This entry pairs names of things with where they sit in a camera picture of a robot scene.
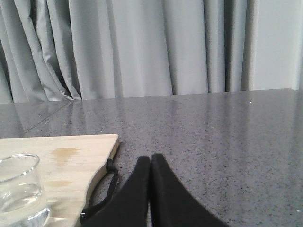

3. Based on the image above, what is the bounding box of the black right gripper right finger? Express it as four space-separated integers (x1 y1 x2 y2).
150 153 227 227

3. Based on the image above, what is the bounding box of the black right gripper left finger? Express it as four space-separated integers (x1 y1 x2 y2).
83 156 151 227

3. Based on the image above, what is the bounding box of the clear glass beaker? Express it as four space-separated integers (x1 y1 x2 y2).
0 154 50 227

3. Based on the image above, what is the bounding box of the wooden cutting board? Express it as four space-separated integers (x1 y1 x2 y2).
0 134 119 227

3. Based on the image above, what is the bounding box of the grey curtain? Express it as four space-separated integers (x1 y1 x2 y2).
0 0 303 104

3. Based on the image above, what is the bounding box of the black cord loop handle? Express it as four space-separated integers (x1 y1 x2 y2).
80 159 118 224

